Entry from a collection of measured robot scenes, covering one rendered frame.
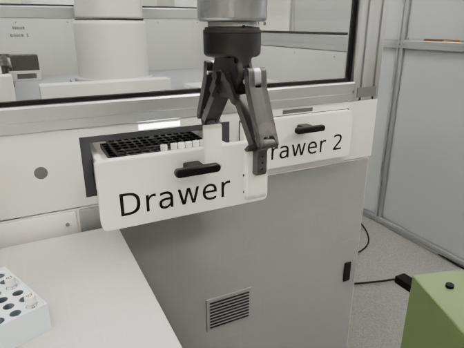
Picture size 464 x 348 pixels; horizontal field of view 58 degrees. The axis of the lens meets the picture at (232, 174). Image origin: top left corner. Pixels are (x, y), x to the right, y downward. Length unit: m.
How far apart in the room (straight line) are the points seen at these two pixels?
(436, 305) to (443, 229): 1.92
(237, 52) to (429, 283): 0.34
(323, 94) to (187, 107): 0.33
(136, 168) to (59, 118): 0.19
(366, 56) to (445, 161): 1.32
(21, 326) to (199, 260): 0.47
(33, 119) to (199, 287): 0.50
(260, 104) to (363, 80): 0.57
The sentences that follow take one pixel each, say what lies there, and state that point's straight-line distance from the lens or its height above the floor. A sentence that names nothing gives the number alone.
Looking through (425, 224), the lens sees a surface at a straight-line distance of 2.44.
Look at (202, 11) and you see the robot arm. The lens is 0.54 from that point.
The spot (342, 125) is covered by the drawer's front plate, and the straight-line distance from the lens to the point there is 1.01.
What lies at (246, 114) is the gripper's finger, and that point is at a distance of 0.53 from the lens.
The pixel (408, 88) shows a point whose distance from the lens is 2.40.
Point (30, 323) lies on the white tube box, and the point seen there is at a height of 0.78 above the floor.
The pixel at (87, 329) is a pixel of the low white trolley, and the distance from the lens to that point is 0.58.
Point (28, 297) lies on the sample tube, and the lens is 0.57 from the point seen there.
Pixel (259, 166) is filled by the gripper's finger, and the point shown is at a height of 0.95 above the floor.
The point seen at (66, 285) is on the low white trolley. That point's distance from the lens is 0.67.
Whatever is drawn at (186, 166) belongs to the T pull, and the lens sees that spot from 0.65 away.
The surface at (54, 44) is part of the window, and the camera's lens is 0.77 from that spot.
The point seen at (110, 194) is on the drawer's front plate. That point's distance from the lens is 0.65.
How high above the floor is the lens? 1.12
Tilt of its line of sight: 20 degrees down
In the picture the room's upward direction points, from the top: straight up
